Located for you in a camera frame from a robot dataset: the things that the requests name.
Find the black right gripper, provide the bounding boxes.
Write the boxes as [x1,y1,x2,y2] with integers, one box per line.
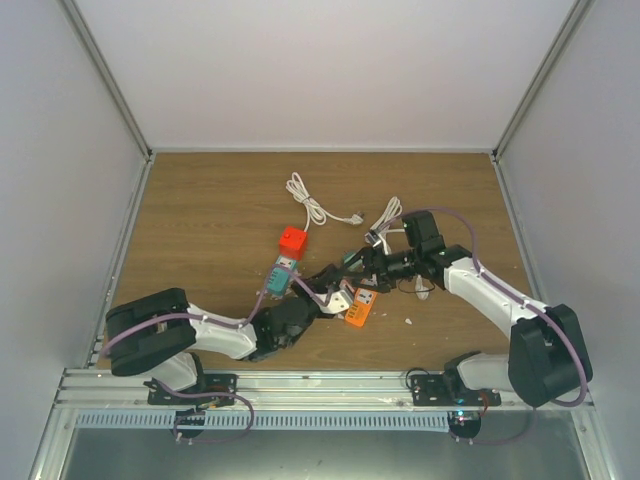
[339,246,422,293]

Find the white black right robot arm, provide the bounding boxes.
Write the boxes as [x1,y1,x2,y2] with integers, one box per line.
[338,207,593,407]

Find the red cube power socket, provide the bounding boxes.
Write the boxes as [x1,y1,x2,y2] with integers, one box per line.
[278,226,308,261]

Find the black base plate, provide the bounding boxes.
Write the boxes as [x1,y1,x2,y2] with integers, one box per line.
[143,373,238,409]
[405,369,502,407]

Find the white cable with plug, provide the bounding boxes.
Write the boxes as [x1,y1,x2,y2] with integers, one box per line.
[285,172,366,227]

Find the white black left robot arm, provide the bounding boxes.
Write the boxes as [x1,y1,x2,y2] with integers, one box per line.
[100,263,354,404]

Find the orange power strip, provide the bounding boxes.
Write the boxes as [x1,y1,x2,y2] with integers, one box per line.
[345,288,377,328]

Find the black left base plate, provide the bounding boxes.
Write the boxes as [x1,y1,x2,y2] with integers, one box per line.
[143,373,238,409]

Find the green square adapter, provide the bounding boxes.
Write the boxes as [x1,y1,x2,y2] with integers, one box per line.
[342,251,362,270]

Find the slotted cable duct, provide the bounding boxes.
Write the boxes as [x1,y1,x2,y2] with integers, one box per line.
[76,410,449,432]

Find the teal power strip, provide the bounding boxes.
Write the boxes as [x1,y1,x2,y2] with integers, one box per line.
[266,255,297,297]

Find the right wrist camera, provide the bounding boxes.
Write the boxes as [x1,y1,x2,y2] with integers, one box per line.
[365,229,391,255]

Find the white bundled power cable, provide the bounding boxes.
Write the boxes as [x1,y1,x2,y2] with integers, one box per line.
[369,195,436,301]

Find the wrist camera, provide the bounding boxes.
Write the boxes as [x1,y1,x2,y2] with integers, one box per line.
[365,229,391,255]
[323,289,354,315]

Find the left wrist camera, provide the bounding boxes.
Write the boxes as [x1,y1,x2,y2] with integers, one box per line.
[323,289,354,315]

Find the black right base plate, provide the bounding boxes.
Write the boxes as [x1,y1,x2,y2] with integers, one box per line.
[405,369,502,407]

